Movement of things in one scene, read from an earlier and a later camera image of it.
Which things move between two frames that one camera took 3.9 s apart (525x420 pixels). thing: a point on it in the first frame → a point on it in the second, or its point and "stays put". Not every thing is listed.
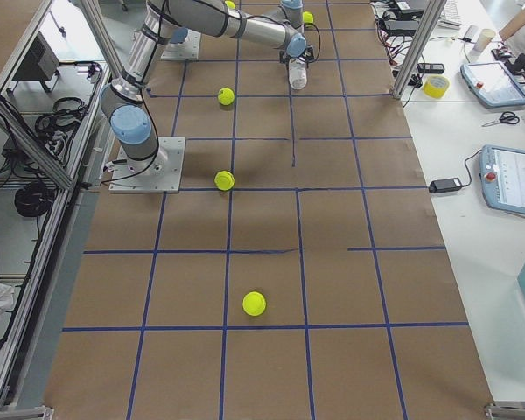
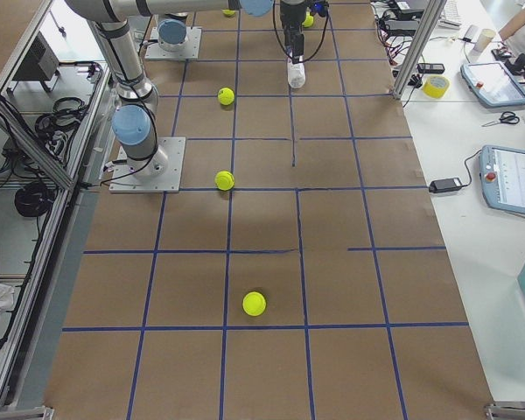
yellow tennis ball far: x=224 y=180 stays put
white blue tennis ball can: x=297 y=73 stays put
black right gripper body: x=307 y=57 → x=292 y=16
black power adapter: x=446 y=185 stays put
